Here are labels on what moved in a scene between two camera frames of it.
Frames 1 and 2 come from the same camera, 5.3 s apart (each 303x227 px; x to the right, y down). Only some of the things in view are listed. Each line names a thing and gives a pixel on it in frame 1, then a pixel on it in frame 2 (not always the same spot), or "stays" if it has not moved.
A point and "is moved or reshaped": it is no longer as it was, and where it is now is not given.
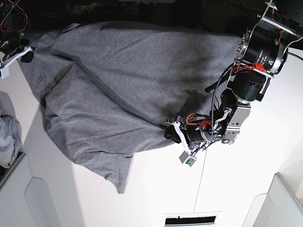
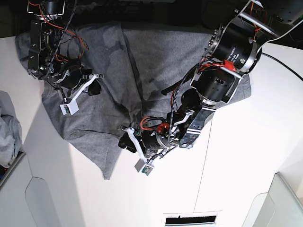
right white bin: x=280 y=207 stays
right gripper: x=196 y=129 to x=151 y=144
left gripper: x=11 y=53 to x=75 y=78
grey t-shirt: x=110 y=90 is moved or reshaped
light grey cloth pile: x=11 y=137 stays
